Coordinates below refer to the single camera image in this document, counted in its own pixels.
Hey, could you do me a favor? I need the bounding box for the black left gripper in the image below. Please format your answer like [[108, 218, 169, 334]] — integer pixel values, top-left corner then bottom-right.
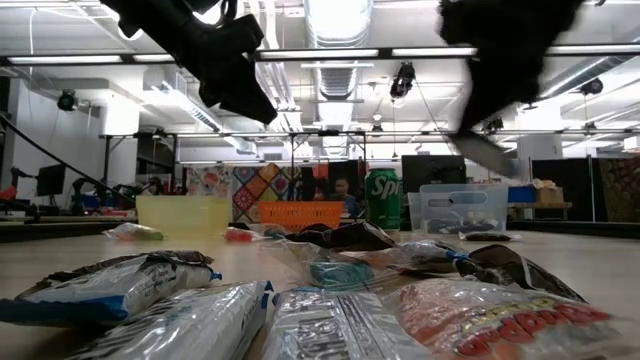
[[189, 14, 279, 126]]

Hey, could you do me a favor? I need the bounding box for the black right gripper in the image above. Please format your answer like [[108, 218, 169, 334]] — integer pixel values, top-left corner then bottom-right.
[[457, 54, 546, 135]]

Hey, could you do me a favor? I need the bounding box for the small red candy pack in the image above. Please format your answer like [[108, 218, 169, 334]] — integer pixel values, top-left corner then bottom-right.
[[223, 227, 257, 245]]

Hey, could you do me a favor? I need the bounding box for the clear orange candy pack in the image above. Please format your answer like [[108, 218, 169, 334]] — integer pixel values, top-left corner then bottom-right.
[[344, 247, 407, 279]]

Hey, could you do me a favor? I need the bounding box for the green gummy candy pack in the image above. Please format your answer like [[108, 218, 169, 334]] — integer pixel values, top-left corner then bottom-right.
[[264, 238, 401, 294]]

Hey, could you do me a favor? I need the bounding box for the orange gummy candy pack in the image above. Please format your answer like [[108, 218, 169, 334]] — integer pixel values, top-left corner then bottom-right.
[[380, 277, 640, 360]]

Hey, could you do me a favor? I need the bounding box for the pink green candy pack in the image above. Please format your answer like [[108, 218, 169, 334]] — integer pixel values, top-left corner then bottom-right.
[[102, 222, 166, 243]]

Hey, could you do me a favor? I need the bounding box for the large black monitor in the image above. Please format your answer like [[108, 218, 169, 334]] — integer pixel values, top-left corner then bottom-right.
[[400, 154, 468, 195]]

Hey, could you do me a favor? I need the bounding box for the colourful patchwork quilt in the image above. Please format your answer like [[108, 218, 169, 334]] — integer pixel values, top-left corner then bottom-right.
[[231, 162, 302, 224]]

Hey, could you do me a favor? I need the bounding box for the blue box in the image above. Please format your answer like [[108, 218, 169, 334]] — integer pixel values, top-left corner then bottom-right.
[[508, 185, 537, 204]]

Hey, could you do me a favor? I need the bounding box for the floral fabric panel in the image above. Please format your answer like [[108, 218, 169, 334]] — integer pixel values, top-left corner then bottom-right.
[[184, 165, 234, 198]]

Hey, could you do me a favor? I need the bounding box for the orange hanging cloth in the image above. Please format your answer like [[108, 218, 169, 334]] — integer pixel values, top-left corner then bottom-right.
[[312, 162, 330, 201]]

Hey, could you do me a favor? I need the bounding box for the cardboard box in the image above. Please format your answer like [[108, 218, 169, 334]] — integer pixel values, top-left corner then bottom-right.
[[533, 178, 566, 205]]

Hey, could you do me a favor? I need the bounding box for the black overhead rig beam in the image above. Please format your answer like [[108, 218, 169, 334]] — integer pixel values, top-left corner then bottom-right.
[[0, 45, 640, 68]]

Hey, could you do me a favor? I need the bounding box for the black partition panel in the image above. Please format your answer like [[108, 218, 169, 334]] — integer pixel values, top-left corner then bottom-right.
[[530, 158, 594, 222]]

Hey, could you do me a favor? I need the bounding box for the orange slotted plastic basket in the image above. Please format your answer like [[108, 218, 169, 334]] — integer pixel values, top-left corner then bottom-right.
[[257, 200, 346, 234]]

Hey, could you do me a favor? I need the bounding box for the green Sprite can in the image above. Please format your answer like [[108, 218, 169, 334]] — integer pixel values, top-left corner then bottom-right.
[[364, 167, 403, 232]]

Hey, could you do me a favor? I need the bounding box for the seated person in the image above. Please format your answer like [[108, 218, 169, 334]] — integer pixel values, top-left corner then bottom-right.
[[330, 176, 360, 219]]

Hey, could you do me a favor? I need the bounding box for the yellow plastic basket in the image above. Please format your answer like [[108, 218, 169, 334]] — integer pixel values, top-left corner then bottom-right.
[[135, 194, 234, 236]]

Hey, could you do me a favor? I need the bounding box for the brown patterned cloth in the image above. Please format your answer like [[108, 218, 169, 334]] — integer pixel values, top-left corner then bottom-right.
[[597, 156, 640, 224]]

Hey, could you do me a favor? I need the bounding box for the small black monitor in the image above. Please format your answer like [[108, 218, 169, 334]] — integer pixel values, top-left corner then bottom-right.
[[34, 163, 68, 198]]

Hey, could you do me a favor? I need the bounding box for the black ceiling camera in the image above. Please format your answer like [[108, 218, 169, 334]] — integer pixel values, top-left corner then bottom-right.
[[388, 61, 418, 100], [579, 77, 605, 97], [56, 89, 80, 113]]

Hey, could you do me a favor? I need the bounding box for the clear plastic handled bin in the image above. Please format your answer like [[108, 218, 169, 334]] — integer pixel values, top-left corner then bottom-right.
[[407, 183, 510, 236]]

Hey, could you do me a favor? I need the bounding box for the silver ceiling ventilation duct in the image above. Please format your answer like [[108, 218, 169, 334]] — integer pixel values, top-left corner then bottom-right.
[[302, 0, 375, 102]]

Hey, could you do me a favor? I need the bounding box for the black metal rig frame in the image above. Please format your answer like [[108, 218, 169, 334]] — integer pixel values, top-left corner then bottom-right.
[[98, 130, 370, 201]]

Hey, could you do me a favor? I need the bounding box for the black diagonal cable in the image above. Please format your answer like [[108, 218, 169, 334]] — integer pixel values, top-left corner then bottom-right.
[[0, 114, 137, 205]]

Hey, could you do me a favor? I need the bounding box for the black table edge rail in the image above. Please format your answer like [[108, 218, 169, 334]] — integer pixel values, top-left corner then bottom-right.
[[0, 219, 640, 245]]

